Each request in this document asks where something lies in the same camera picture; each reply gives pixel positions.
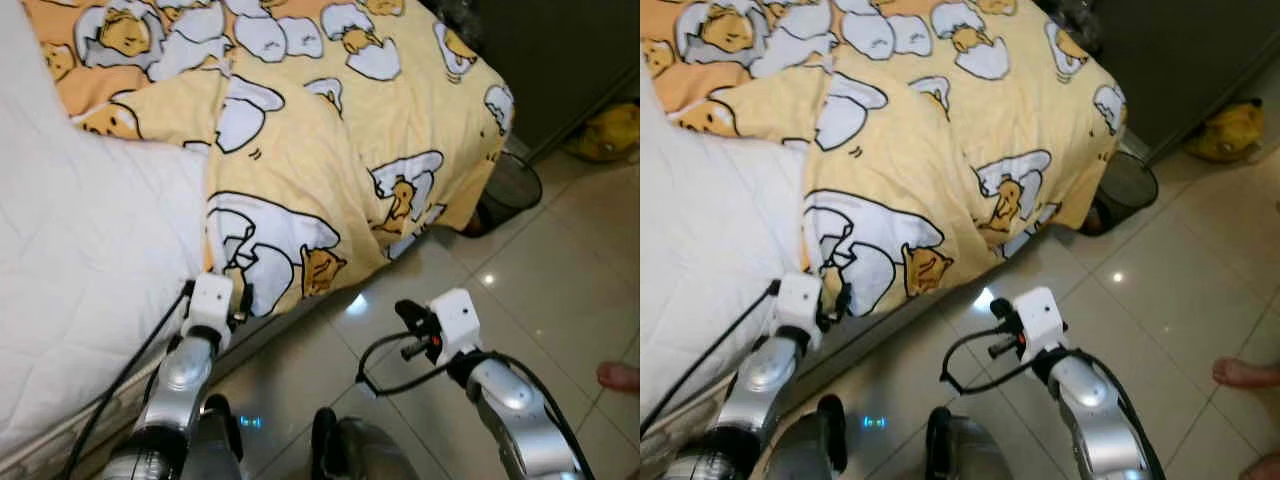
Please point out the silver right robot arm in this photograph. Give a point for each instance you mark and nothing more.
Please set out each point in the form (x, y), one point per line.
(1095, 410)
(520, 410)

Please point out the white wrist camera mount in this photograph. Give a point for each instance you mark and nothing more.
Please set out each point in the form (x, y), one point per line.
(1038, 318)
(797, 300)
(208, 300)
(455, 320)

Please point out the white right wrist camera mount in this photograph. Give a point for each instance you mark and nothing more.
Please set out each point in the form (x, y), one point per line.
(1038, 318)
(455, 320)

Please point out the black mesh waste bin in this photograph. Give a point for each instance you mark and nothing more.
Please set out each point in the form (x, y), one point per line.
(510, 190)
(1125, 190)

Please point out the robot right leg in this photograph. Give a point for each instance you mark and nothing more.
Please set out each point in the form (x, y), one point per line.
(965, 452)
(360, 452)

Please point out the person's bare foot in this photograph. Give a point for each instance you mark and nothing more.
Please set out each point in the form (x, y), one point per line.
(1262, 468)
(1245, 372)
(620, 376)

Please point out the robot left leg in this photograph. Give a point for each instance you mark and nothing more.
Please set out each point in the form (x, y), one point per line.
(215, 445)
(810, 445)

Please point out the tall wooden wardrobe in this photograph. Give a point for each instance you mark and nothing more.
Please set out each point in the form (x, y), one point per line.
(1170, 50)
(560, 50)

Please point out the robot leg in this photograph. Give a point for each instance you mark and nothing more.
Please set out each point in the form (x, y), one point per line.
(215, 445)
(810, 445)
(360, 452)
(965, 452)

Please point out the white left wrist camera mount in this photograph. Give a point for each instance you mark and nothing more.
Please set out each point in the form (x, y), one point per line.
(797, 300)
(208, 300)

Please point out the yellow plush toy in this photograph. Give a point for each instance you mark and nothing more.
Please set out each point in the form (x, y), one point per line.
(605, 135)
(1228, 132)

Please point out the yellow cartoon print blanket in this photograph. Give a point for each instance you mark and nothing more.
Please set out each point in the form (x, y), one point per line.
(920, 130)
(300, 130)

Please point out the white quilted mattress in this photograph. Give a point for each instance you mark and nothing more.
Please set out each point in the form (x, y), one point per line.
(720, 250)
(90, 250)

